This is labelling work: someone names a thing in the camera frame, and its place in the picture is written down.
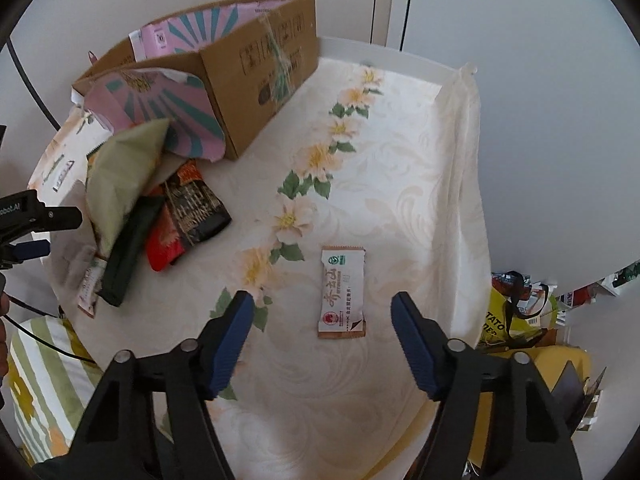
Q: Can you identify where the green striped cushion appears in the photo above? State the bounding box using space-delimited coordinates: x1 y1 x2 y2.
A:
7 317 108 466

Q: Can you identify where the black cable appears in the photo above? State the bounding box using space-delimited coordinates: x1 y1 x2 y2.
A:
4 41 62 132
0 295 97 362

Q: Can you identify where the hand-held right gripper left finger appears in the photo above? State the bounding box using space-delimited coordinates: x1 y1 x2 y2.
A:
65 290 256 480

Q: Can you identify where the small white and red packet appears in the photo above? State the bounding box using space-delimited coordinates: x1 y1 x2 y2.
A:
76 255 108 318

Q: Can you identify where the cardboard box with pink lining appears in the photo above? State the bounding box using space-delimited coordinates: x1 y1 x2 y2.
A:
72 0 321 162

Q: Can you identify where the pale green snack bag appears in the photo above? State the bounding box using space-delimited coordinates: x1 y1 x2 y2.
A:
86 119 171 257

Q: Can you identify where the large white snack bag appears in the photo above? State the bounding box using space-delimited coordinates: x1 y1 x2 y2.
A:
27 105 116 311

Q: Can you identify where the white snack packet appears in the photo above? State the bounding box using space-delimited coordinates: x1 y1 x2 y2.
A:
316 245 368 341

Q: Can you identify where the red snack packet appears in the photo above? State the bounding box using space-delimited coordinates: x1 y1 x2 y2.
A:
145 200 201 272

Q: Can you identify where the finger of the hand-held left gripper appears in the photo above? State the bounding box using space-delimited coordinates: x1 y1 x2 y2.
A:
0 240 51 270
27 206 83 233

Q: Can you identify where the black and brown snack packet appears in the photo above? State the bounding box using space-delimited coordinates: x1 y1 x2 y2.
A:
162 159 233 251

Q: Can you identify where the floral cream tablecloth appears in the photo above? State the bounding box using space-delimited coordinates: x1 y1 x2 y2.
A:
30 35 491 480

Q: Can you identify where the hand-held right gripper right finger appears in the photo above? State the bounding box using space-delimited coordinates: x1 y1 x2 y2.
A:
390 291 583 480

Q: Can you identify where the dark green snack packet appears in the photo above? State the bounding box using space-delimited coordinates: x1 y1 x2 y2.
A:
96 195 166 308

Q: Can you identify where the yellow printed bag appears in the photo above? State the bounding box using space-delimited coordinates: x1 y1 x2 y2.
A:
480 285 556 351

